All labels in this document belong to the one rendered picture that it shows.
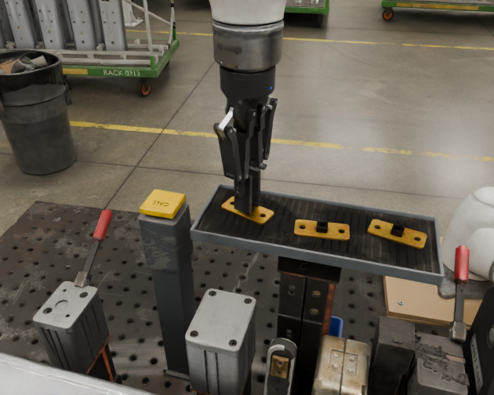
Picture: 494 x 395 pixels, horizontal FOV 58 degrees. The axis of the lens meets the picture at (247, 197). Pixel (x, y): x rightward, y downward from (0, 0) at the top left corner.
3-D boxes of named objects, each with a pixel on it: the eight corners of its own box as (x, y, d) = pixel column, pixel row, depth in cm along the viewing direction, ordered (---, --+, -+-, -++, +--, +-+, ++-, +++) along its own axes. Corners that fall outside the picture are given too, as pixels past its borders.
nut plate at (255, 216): (219, 207, 74) (219, 201, 73) (233, 197, 76) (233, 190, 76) (262, 225, 70) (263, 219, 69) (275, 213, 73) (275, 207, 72)
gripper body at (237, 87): (242, 49, 64) (242, 110, 69) (205, 66, 58) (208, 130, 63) (288, 59, 60) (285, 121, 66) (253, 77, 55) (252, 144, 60)
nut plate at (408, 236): (366, 233, 68) (367, 226, 68) (372, 219, 71) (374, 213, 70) (423, 250, 65) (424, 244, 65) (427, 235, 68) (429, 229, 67)
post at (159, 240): (162, 374, 100) (133, 219, 74) (176, 346, 106) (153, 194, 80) (194, 382, 98) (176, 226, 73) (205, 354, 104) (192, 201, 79)
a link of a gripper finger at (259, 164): (237, 99, 64) (243, 96, 65) (241, 164, 71) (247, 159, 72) (260, 106, 62) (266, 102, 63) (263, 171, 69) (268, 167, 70)
